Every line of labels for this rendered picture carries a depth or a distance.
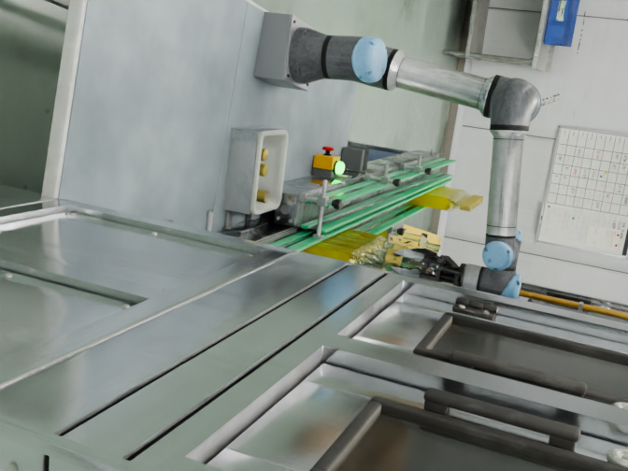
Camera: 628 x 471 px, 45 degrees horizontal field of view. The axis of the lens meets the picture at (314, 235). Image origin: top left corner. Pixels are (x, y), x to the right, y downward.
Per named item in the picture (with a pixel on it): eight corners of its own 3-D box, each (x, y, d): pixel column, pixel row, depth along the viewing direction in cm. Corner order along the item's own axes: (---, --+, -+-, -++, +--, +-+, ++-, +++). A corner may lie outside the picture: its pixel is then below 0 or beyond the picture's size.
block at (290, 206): (272, 223, 218) (293, 228, 216) (276, 191, 216) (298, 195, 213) (278, 221, 221) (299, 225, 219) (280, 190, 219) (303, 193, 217)
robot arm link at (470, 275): (483, 264, 211) (478, 291, 213) (467, 260, 213) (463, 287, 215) (478, 269, 205) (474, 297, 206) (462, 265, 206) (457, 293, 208)
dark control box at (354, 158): (338, 167, 281) (360, 171, 278) (341, 146, 279) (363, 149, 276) (346, 165, 288) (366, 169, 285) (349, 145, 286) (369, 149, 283)
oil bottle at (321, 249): (287, 258, 217) (357, 274, 209) (289, 239, 215) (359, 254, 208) (294, 254, 222) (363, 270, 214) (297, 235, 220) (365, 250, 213)
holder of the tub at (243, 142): (221, 229, 204) (247, 235, 201) (231, 127, 197) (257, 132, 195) (249, 220, 219) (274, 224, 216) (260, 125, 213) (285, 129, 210)
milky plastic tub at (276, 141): (224, 210, 202) (253, 216, 199) (232, 126, 197) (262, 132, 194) (253, 202, 218) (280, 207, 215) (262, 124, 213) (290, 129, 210)
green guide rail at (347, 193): (303, 203, 218) (328, 207, 216) (304, 199, 218) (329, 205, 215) (440, 159, 378) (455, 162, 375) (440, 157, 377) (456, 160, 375)
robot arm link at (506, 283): (524, 269, 208) (518, 299, 209) (484, 262, 212) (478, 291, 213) (520, 274, 201) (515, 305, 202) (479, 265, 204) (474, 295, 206)
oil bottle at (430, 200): (405, 203, 331) (468, 215, 322) (406, 191, 330) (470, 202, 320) (408, 201, 337) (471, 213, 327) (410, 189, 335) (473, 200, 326)
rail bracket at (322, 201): (293, 234, 216) (334, 242, 212) (300, 176, 212) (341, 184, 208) (297, 232, 219) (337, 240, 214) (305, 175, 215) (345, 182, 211)
